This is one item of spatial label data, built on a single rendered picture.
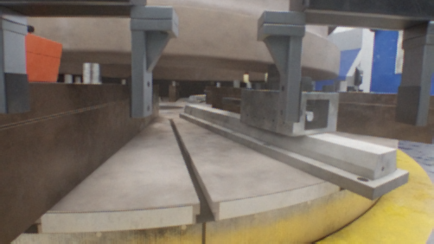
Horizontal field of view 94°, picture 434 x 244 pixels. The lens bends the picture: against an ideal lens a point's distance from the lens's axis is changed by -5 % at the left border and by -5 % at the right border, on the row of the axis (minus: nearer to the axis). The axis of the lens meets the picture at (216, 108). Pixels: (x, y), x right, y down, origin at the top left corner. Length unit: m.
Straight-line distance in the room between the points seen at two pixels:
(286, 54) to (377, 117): 2.02
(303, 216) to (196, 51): 0.95
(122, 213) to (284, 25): 0.69
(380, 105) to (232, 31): 1.45
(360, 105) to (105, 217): 2.03
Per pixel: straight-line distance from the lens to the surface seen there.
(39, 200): 0.79
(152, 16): 0.21
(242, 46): 1.31
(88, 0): 0.23
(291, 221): 1.03
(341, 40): 7.27
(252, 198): 0.82
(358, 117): 2.23
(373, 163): 0.99
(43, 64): 0.78
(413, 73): 0.29
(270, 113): 1.17
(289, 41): 0.22
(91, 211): 0.79
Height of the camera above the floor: 0.69
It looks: 6 degrees down
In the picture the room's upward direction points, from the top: 2 degrees clockwise
